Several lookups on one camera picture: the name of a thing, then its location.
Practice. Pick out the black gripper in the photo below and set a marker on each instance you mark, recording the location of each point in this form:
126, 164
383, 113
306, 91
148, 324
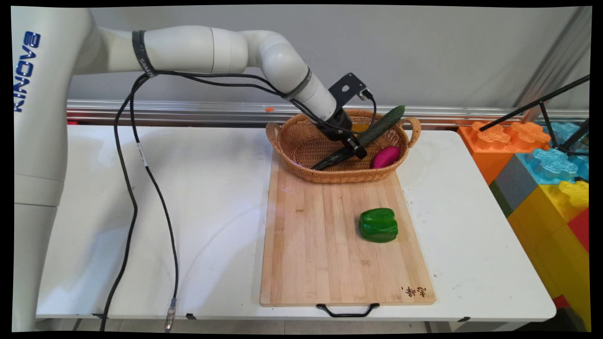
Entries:
340, 123

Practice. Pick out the dark green cucumber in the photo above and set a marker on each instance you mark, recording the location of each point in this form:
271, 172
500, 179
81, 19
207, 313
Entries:
384, 123

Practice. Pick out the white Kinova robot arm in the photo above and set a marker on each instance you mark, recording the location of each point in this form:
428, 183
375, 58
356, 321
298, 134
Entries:
47, 141

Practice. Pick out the yellow orange fruit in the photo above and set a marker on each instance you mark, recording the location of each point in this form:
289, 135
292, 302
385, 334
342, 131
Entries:
360, 127

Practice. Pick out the magenta eggplant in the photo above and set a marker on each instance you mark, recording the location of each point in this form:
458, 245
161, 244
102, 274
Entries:
385, 157

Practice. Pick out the woven wicker basket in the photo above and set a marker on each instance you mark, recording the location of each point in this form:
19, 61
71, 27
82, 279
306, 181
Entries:
301, 146

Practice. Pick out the green bell pepper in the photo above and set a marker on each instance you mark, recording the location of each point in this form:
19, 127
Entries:
378, 226

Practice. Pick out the wooden cutting board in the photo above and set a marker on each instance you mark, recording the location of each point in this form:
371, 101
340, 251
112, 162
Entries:
320, 245

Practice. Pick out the orange toy block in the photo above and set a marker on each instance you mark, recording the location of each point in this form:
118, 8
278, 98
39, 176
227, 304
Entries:
490, 150

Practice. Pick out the grey toy block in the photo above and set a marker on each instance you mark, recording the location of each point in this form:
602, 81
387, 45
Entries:
513, 186

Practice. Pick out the black tripod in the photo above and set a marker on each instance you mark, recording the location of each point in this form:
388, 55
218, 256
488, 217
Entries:
532, 104

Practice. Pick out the light blue toy block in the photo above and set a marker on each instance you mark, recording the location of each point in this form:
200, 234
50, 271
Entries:
549, 167

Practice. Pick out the yellow toy block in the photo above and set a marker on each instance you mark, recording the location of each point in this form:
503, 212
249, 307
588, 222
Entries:
549, 235

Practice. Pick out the red toy block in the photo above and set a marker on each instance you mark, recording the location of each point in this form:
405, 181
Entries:
580, 230

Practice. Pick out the aluminium wall rail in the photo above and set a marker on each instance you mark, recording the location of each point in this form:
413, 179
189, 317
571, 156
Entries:
188, 110

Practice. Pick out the slanted aluminium post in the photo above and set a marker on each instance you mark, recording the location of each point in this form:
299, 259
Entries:
553, 61

